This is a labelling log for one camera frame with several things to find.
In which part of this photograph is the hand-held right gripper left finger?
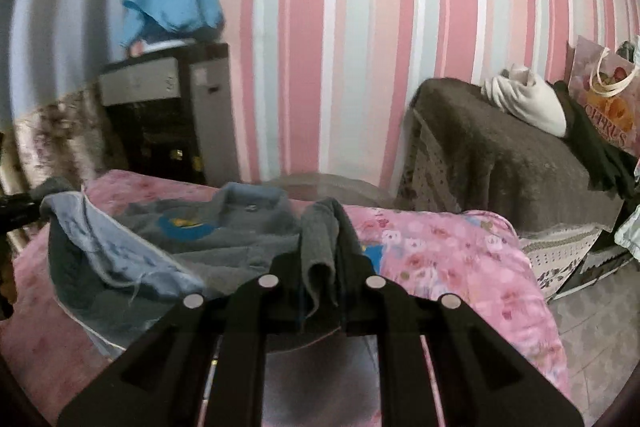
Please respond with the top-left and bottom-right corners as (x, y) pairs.
(56, 237), (307, 427)

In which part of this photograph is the brown covered sofa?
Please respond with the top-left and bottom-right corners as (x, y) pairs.
(397, 111), (637, 304)

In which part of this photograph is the floral curtain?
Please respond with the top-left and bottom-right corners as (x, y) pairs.
(0, 0), (132, 253)

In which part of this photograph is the pink floral bed cover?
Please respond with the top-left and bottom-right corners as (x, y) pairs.
(0, 169), (574, 427)

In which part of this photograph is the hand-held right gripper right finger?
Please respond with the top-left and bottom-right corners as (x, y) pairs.
(334, 214), (585, 427)

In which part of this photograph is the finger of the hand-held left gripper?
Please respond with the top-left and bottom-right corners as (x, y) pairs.
(0, 192), (45, 229)

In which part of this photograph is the pink gift bag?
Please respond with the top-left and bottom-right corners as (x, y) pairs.
(567, 35), (640, 158)

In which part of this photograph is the blue denim jacket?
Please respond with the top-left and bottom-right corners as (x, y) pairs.
(40, 182), (387, 354)

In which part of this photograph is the black and silver water dispenser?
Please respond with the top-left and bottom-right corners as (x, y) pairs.
(97, 41), (242, 186)

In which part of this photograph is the brown fuzzy blanket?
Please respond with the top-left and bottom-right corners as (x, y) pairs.
(407, 78), (627, 234)

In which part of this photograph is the dark garment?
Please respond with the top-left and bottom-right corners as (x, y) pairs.
(552, 80), (640, 201)

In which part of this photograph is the white cloth bundle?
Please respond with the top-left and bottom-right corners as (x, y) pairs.
(481, 64), (569, 138)

